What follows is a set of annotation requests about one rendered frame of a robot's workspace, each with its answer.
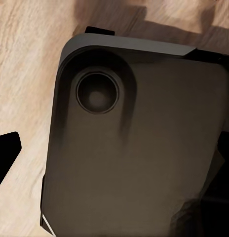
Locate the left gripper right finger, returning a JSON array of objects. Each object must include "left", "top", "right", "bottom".
[{"left": 217, "top": 131, "right": 229, "bottom": 165}]

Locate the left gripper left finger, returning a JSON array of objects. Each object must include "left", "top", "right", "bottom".
[{"left": 0, "top": 131, "right": 22, "bottom": 184}]

